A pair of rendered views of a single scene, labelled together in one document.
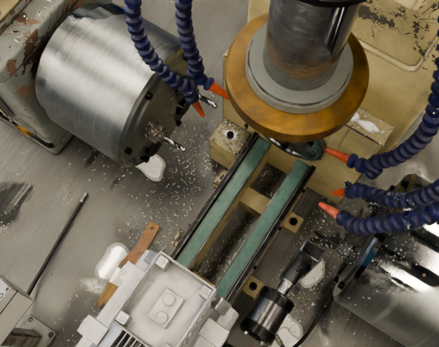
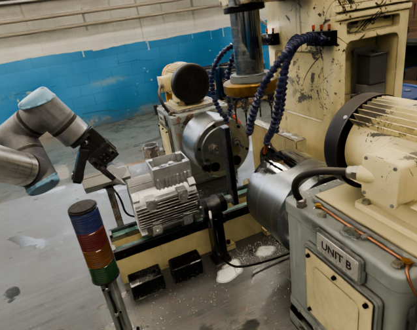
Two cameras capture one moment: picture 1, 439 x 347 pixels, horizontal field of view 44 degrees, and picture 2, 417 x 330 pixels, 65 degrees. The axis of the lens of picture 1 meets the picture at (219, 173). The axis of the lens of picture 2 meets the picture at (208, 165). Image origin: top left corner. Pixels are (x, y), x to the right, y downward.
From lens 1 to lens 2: 0.97 m
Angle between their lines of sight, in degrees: 52
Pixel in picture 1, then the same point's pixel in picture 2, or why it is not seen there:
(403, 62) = (320, 120)
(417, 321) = (271, 190)
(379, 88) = (316, 143)
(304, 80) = (242, 67)
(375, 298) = (257, 183)
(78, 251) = not seen: hidden behind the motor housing
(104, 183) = not seen: hidden behind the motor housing
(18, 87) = (178, 131)
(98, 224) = not seen: hidden behind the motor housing
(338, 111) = (254, 84)
